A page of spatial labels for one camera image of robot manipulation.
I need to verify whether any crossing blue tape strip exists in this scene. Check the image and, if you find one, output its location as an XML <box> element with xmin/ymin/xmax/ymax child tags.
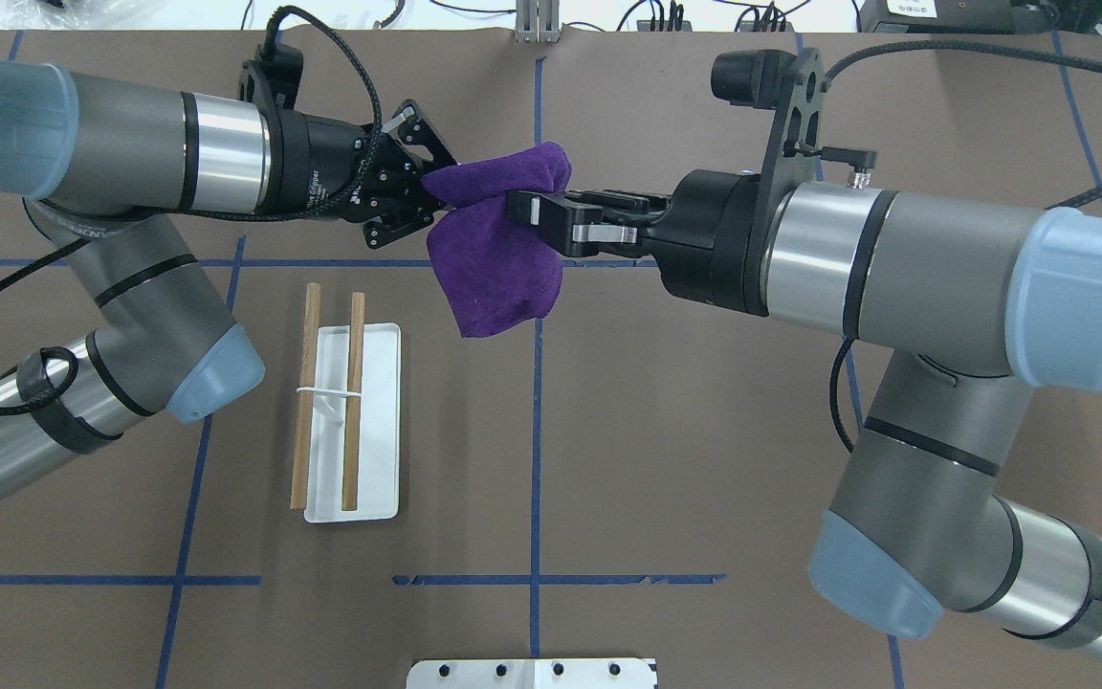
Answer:
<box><xmin>0</xmin><ymin>256</ymin><xmax>662</xmax><ymax>269</ymax></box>

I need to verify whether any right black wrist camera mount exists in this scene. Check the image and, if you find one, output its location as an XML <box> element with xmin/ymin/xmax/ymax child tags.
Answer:
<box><xmin>710</xmin><ymin>49</ymin><xmax>876</xmax><ymax>200</ymax></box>

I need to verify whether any left wooden rack rod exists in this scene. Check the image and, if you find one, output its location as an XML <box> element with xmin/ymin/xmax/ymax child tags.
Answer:
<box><xmin>290</xmin><ymin>282</ymin><xmax>322</xmax><ymax>510</ymax></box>

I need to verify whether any wooden rack rod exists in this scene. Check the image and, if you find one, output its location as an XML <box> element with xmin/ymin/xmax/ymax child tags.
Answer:
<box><xmin>341</xmin><ymin>292</ymin><xmax>366</xmax><ymax>512</ymax></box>
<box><xmin>290</xmin><ymin>282</ymin><xmax>322</xmax><ymax>510</ymax></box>

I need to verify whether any black device on shelf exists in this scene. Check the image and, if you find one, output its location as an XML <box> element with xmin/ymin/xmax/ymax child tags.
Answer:
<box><xmin>858</xmin><ymin>1</ymin><xmax>1102</xmax><ymax>35</ymax></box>

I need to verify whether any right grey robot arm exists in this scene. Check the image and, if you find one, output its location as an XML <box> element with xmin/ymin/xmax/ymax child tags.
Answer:
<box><xmin>506</xmin><ymin>170</ymin><xmax>1102</xmax><ymax>658</ymax></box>

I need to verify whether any white towel rack base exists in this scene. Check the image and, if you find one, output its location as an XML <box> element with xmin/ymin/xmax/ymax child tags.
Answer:
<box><xmin>298</xmin><ymin>322</ymin><xmax>402</xmax><ymax>524</ymax></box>

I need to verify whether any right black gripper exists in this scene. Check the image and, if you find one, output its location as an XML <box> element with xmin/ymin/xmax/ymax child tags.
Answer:
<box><xmin>507</xmin><ymin>169</ymin><xmax>771</xmax><ymax>317</ymax></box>

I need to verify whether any right wooden rack rod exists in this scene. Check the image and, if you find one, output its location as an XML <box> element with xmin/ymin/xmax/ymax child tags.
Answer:
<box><xmin>341</xmin><ymin>292</ymin><xmax>366</xmax><ymax>512</ymax></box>

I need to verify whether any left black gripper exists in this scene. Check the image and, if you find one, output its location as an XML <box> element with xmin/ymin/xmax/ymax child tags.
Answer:
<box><xmin>270</xmin><ymin>98</ymin><xmax>458</xmax><ymax>250</ymax></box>

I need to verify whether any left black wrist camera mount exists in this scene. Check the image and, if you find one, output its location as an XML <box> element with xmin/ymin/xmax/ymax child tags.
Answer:
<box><xmin>236</xmin><ymin>43</ymin><xmax>303</xmax><ymax>110</ymax></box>

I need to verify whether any left black braided cable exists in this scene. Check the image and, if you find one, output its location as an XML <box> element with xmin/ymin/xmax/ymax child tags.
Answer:
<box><xmin>0</xmin><ymin>6</ymin><xmax>386</xmax><ymax>416</ymax></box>

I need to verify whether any black braided cable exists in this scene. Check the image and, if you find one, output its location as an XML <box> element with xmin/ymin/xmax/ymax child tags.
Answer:
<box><xmin>0</xmin><ymin>6</ymin><xmax>386</xmax><ymax>416</ymax></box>
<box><xmin>824</xmin><ymin>40</ymin><xmax>1102</xmax><ymax>455</ymax></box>

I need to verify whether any white bracket with holes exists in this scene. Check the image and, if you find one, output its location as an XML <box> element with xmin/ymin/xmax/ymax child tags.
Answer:
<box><xmin>404</xmin><ymin>657</ymin><xmax>659</xmax><ymax>688</ymax></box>

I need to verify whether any purple microfibre towel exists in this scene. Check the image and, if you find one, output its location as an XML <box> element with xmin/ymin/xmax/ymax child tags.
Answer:
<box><xmin>421</xmin><ymin>143</ymin><xmax>572</xmax><ymax>340</ymax></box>

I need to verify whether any right black braided cable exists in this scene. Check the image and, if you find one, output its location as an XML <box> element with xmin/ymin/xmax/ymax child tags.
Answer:
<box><xmin>824</xmin><ymin>40</ymin><xmax>1102</xmax><ymax>455</ymax></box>

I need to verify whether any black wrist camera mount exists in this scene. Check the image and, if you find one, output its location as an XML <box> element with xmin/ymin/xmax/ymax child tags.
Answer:
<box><xmin>236</xmin><ymin>43</ymin><xmax>303</xmax><ymax>110</ymax></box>
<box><xmin>710</xmin><ymin>49</ymin><xmax>876</xmax><ymax>200</ymax></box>

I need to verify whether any grey metal clamp post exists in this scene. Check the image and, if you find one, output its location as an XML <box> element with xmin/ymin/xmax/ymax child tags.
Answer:
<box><xmin>515</xmin><ymin>0</ymin><xmax>562</xmax><ymax>44</ymax></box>

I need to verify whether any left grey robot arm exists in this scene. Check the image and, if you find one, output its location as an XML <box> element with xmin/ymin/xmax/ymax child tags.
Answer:
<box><xmin>0</xmin><ymin>51</ymin><xmax>455</xmax><ymax>500</ymax></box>

